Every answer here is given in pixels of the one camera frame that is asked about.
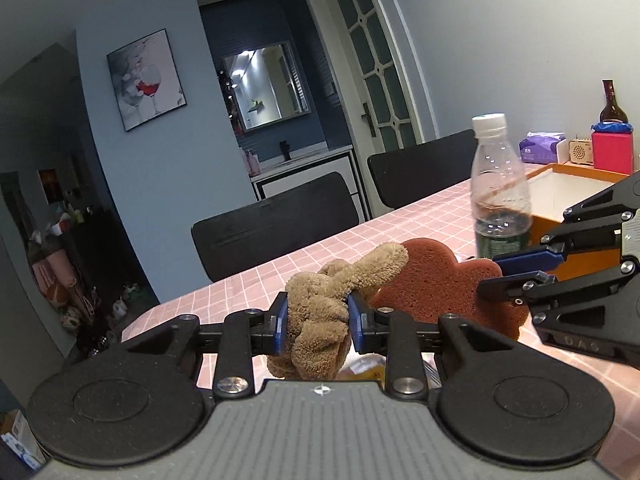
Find tan plush toy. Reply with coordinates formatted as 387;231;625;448
267;242;409;380

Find brown sponge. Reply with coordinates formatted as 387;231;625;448
368;238;528;340

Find yellow snack bag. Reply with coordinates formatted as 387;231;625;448
336;353;386;385

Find clear plastic water bottle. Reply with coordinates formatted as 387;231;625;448
471;113;532;259

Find orange storage box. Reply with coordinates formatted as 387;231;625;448
524;161;632;282

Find black chair left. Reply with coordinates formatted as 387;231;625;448
191;172;359;283

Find black chair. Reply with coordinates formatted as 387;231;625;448
367;129;476;209
191;172;359;283

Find purple tissue pack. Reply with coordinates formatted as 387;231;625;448
518;132;570;165

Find small wooden radio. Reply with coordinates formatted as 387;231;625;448
568;139;593;166

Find red box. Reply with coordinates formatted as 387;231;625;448
591;132;634;174

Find blue plastic bag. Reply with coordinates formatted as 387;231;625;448
591;122;634;134

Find black chair right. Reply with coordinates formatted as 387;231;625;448
367;129;476;209

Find white cabinet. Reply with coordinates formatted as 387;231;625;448
250;145;372;223

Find brown glass bottle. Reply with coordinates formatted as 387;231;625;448
599;79;628;124

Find white glass panel door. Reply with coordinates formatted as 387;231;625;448
307;0;438;159

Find cluttered dark shelf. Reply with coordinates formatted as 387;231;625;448
1;172;153;361

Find wall mirror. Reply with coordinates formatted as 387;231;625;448
218;42;310;136

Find wine glass wall picture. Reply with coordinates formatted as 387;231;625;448
106;29;186;132

